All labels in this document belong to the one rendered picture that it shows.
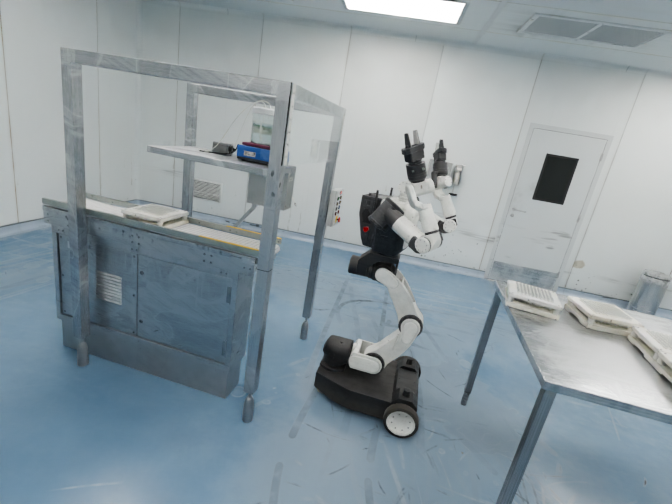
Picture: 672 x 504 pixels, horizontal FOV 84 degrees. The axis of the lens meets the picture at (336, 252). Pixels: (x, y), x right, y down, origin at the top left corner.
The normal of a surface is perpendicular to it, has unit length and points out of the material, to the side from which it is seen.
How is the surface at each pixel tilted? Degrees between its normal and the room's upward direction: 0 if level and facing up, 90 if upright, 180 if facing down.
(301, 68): 90
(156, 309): 90
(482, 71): 90
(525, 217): 90
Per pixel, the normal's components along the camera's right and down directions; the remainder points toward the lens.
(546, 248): -0.16, 0.27
